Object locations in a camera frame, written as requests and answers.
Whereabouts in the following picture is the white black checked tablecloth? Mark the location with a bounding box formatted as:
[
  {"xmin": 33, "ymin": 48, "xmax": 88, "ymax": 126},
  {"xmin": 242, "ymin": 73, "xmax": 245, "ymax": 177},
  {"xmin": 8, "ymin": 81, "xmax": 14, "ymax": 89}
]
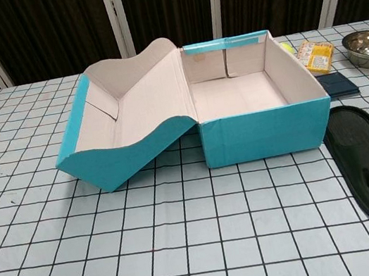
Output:
[{"xmin": 0, "ymin": 19, "xmax": 369, "ymax": 276}]

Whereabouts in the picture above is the yellow snack packet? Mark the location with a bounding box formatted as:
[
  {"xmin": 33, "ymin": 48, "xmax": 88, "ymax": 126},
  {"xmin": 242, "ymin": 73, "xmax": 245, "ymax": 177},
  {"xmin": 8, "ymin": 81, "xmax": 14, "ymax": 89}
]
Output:
[{"xmin": 292, "ymin": 35, "xmax": 339, "ymax": 80}]

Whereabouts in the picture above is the dark pleated backdrop curtain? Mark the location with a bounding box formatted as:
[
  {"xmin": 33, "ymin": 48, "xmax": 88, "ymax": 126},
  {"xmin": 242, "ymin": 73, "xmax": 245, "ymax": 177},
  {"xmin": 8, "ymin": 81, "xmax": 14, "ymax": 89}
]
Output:
[{"xmin": 0, "ymin": 0, "xmax": 369, "ymax": 94}]

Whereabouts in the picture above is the yellow-green tennis ball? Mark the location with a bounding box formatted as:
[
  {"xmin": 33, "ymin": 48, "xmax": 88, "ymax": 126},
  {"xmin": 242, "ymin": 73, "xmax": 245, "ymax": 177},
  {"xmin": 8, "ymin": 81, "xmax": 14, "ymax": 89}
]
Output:
[{"xmin": 280, "ymin": 40, "xmax": 295, "ymax": 56}]

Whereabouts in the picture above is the light blue cardboard shoe box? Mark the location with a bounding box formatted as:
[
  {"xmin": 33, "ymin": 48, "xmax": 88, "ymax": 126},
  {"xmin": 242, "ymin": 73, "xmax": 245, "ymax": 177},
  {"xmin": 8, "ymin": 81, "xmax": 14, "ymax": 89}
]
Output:
[{"xmin": 36, "ymin": 10, "xmax": 341, "ymax": 203}]

